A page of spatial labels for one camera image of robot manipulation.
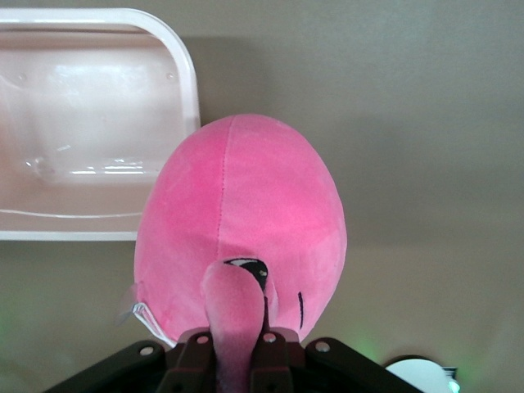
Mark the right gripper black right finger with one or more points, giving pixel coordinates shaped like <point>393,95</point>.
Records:
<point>282,368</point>

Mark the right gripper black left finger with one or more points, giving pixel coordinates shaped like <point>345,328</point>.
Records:
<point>184,368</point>

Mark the pink plush toy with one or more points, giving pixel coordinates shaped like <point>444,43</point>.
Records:
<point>245,196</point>

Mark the pink plastic box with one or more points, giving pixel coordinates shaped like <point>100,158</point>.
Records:
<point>82,102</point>

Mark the brown table mat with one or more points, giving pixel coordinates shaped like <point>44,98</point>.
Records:
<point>409,163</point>

